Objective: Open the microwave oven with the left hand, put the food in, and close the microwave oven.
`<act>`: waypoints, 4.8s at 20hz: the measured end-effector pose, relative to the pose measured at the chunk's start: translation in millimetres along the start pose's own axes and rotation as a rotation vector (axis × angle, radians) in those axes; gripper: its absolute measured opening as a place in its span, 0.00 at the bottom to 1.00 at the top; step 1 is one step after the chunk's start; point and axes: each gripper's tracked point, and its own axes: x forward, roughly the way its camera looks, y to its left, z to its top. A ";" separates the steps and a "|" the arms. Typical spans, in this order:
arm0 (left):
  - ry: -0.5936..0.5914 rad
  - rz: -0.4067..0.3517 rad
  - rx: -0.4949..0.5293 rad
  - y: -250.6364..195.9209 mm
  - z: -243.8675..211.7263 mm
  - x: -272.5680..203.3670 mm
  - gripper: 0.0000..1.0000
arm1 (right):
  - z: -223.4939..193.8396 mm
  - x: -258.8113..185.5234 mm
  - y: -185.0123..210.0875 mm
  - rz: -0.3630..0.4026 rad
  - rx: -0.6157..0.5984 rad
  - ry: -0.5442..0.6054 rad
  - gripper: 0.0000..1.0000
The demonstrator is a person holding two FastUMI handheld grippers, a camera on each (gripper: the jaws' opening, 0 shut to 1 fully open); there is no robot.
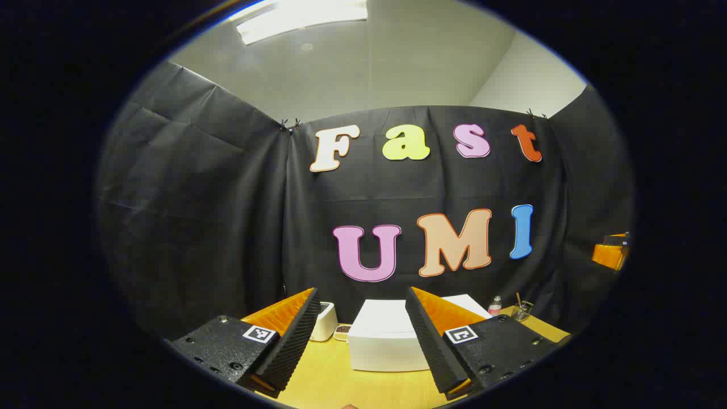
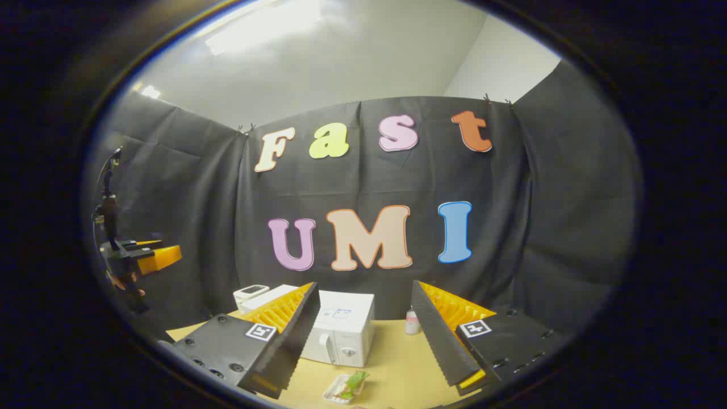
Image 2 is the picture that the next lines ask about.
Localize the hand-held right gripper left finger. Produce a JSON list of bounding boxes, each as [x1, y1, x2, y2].
[[170, 282, 320, 400]]

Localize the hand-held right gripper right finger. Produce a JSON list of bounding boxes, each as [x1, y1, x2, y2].
[[410, 280, 563, 397]]

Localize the white microwave oven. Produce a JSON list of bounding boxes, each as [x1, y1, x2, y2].
[[299, 290, 376, 368]]

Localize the white food tray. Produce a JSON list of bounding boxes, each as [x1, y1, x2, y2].
[[322, 372, 370, 405]]

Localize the green lettuce leaf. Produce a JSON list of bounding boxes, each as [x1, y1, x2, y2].
[[340, 370, 370, 398]]

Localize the white toaster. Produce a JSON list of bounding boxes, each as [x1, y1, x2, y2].
[[233, 283, 300, 315]]

